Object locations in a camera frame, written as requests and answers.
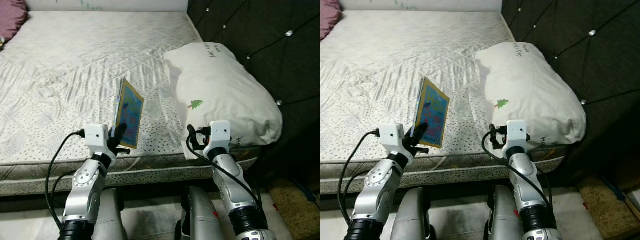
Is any brown rug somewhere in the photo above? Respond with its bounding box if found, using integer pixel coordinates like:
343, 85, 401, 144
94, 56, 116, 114
577, 175, 640, 236
267, 177, 321, 240

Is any patterned white mattress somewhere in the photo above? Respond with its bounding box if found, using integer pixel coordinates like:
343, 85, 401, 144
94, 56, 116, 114
0, 10, 263, 183
320, 10, 568, 181

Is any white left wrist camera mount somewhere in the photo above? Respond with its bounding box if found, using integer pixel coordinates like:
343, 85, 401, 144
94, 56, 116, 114
83, 125, 112, 157
378, 124, 409, 157

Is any grey left robot leg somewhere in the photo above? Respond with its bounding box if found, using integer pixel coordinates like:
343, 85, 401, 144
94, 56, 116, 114
390, 187, 434, 240
92, 188, 129, 240

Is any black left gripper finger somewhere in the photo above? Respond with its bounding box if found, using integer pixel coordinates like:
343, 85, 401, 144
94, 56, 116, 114
410, 122, 430, 149
113, 123, 128, 149

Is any white pillow with tree print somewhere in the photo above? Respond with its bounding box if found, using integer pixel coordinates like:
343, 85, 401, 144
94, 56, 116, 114
163, 42, 283, 161
474, 41, 587, 148

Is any short black left arm cable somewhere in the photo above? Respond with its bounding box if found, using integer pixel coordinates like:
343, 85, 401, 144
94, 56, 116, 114
345, 170, 372, 203
50, 170, 77, 203

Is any thin patterned base mattress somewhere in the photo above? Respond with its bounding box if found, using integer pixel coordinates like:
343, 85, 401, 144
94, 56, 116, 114
320, 162, 568, 196
0, 162, 261, 197

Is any purple penguin print blanket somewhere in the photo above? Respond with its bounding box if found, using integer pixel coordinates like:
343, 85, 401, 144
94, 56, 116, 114
0, 0, 29, 45
320, 0, 343, 41

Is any blue cord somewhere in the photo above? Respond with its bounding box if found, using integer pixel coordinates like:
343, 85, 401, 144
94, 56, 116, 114
601, 176, 628, 202
291, 181, 321, 207

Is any black tufted headboard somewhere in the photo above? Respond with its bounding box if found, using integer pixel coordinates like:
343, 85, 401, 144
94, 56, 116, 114
501, 0, 640, 176
187, 0, 321, 181

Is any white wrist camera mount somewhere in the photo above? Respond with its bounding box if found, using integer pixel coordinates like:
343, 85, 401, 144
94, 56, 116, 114
506, 119, 530, 149
208, 120, 233, 152
378, 124, 409, 157
83, 125, 112, 157

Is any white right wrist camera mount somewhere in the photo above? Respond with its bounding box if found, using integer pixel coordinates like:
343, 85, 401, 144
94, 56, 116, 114
208, 120, 233, 152
506, 119, 530, 149

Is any grey robot leg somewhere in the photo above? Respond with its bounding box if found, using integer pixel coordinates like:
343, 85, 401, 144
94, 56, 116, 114
390, 187, 434, 240
482, 184, 524, 240
92, 188, 129, 240
175, 185, 224, 240

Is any grey right robot leg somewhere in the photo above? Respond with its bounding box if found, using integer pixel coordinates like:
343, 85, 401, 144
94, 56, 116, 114
175, 185, 224, 240
482, 184, 524, 240

